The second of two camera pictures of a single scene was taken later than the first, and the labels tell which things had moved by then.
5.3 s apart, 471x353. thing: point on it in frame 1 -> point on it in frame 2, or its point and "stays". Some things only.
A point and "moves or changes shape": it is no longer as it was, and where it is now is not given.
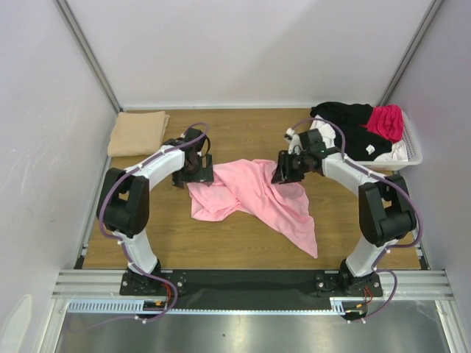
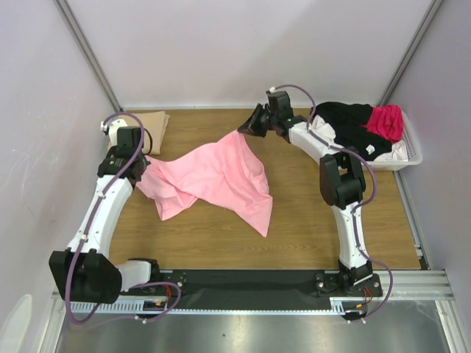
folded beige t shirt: [137, 133] stays
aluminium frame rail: [395, 283] stays
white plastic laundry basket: [415, 154] stays
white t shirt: [398, 151] stays
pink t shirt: [245, 186] moves or changes shape
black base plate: [160, 290] stays
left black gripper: [204, 174] -> [147, 162]
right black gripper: [285, 170] -> [260, 120]
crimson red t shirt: [386, 120] stays
